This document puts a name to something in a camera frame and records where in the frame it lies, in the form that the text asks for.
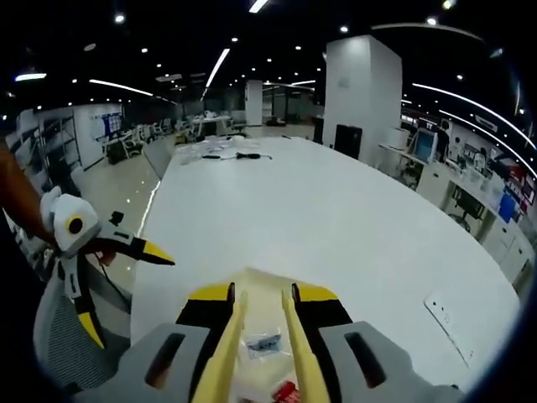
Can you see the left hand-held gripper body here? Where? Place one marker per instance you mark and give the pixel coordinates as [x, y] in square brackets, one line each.
[69, 218]

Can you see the light blue screen machine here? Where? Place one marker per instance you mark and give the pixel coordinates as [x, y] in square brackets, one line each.
[424, 144]

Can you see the black office chair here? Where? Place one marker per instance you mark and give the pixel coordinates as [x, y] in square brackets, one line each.
[348, 142]

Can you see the grey mesh office chair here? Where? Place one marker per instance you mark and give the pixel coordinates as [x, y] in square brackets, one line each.
[63, 336]

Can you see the person's left hand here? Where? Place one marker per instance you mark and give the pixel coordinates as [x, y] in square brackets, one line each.
[105, 257]

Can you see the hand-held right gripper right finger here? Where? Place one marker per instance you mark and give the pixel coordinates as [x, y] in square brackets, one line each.
[335, 336]

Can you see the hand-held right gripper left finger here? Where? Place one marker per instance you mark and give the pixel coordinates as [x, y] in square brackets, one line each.
[184, 336]

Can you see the blue box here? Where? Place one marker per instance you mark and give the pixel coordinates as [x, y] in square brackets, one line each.
[508, 206]

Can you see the beige hexagonal container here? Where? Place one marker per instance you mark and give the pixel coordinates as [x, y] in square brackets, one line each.
[262, 294]

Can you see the clear blue-white packet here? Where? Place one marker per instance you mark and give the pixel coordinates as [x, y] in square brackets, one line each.
[262, 345]

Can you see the black desk chair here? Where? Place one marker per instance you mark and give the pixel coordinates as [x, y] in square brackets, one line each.
[467, 205]

